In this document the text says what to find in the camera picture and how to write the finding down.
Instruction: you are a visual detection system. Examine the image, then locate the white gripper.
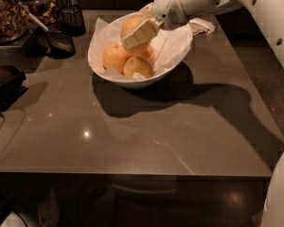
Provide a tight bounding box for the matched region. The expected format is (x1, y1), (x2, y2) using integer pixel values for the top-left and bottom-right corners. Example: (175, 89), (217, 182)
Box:
(120, 0), (188, 49)

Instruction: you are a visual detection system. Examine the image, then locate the orange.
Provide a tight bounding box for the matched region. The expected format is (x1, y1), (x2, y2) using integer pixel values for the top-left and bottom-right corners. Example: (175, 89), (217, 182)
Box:
(120, 15), (151, 56)
(123, 56), (153, 79)
(102, 43), (132, 73)
(142, 45), (155, 64)

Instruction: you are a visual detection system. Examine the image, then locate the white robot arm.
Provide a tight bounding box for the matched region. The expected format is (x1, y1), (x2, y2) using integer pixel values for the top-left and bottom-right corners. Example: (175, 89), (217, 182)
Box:
(121, 0), (284, 227)

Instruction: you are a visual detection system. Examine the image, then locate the white ceramic bowl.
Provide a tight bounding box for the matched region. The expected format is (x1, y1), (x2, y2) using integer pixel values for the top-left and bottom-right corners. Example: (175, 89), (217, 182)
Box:
(87, 9), (193, 90)

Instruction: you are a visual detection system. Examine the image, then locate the folded paper napkin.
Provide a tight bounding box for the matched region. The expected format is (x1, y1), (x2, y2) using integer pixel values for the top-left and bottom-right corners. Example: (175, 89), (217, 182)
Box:
(189, 18), (216, 36)

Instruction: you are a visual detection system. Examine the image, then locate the black mesh pen cup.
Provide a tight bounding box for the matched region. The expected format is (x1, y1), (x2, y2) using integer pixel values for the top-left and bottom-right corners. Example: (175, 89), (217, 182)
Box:
(61, 5), (86, 37)

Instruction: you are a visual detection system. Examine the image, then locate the large glass snack jar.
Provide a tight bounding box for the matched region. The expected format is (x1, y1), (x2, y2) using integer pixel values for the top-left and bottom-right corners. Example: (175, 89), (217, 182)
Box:
(0, 0), (27, 44)

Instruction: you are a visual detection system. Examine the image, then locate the dark brown tray device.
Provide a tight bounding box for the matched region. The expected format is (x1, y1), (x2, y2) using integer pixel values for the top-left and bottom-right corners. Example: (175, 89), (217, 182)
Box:
(0, 65), (27, 112)

